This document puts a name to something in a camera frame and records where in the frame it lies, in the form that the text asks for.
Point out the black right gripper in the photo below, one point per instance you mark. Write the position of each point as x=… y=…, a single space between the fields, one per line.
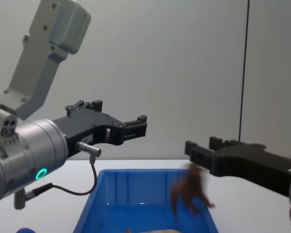
x=247 y=161

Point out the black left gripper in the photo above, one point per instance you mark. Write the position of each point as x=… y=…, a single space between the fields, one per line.
x=92 y=125

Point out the brown soft toy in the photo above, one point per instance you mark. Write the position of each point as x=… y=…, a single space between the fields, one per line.
x=191 y=183

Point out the blue plastic bin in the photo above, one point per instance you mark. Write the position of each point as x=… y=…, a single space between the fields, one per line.
x=126 y=189

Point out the pale pink object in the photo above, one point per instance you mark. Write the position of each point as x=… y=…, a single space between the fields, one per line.
x=160 y=231

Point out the small blue object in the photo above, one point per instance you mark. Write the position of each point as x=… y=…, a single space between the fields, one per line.
x=26 y=230

